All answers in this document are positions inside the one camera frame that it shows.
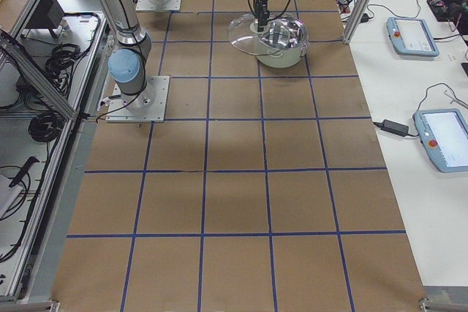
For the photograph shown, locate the far blue teach pendant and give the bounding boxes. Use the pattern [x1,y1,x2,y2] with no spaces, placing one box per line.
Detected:
[386,17,439,58]

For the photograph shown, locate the black monitor on shelf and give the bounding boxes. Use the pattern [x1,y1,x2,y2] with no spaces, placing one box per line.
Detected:
[26,0,65,38]

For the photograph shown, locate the glass pot lid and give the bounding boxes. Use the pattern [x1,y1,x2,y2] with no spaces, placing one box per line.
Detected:
[227,14,292,56]

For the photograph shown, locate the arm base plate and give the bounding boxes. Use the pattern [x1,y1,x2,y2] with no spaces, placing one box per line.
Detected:
[105,76,170,123]
[136,0,182,12]

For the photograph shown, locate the blue teach pendant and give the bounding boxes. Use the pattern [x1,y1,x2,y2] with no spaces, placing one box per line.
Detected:
[413,108,467,173]
[386,17,439,58]

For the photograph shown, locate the coiled black cables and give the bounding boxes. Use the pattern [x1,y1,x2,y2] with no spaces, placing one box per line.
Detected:
[45,43,81,76]

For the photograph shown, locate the black power adapter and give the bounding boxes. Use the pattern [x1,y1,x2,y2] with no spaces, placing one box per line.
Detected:
[381,119,409,137]

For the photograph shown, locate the near blue teach pendant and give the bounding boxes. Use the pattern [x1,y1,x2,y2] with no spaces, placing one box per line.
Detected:
[413,108,467,173]

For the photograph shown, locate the white cooking pot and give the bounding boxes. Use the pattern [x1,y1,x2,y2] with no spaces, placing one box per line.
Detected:
[253,13,309,69]

